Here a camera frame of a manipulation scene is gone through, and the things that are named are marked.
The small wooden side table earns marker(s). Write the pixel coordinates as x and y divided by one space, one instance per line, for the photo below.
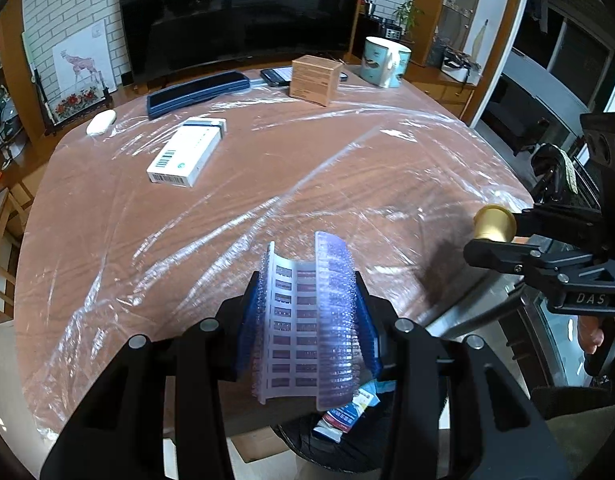
13 222

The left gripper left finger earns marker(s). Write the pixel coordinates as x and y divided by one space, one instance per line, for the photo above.
116 432

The teal bird mug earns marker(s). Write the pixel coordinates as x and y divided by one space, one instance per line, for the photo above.
384 62

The framed flower embroidery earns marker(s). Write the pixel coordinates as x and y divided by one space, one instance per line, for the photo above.
77 101

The black smartphone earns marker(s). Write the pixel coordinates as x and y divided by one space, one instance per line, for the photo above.
277 76

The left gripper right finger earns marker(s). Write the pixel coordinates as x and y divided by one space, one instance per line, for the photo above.
495 432

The white computer mouse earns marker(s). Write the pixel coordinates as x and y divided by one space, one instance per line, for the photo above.
101 122

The person's right hand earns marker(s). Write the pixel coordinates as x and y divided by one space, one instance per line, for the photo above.
590 335

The white blue carton box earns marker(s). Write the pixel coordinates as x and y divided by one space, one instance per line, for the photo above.
339 421

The blue cased tablet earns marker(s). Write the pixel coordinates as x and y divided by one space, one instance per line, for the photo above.
193 92

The brown cardboard box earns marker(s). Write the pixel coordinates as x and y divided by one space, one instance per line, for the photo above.
317 95

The yellow paper cup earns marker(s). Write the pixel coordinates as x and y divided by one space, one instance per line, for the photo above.
495 223

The large black television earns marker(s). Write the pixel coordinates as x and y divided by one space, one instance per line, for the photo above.
164 37

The giraffe picture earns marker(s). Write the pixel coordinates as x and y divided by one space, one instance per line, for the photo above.
84 56

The white blue medicine box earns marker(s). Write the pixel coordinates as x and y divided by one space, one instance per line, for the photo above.
182 159

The small green potted plant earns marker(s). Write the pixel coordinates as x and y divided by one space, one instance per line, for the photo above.
406 15

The purple blister pack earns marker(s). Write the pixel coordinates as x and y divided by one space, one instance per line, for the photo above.
306 330

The black trash bin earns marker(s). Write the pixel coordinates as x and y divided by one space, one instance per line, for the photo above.
359 450

